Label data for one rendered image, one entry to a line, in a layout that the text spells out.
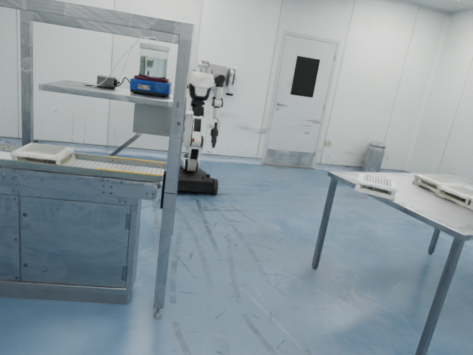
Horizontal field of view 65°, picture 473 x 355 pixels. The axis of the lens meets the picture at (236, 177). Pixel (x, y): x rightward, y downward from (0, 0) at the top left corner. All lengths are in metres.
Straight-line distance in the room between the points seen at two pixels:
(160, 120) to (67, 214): 0.73
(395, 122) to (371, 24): 1.76
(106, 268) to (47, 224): 0.41
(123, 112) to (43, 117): 1.09
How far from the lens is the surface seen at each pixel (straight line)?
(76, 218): 2.25
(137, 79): 2.03
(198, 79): 4.26
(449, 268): 2.34
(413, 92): 7.42
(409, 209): 2.42
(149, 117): 2.18
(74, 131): 5.91
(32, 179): 2.19
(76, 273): 2.41
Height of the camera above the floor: 1.45
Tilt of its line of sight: 16 degrees down
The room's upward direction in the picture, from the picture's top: 9 degrees clockwise
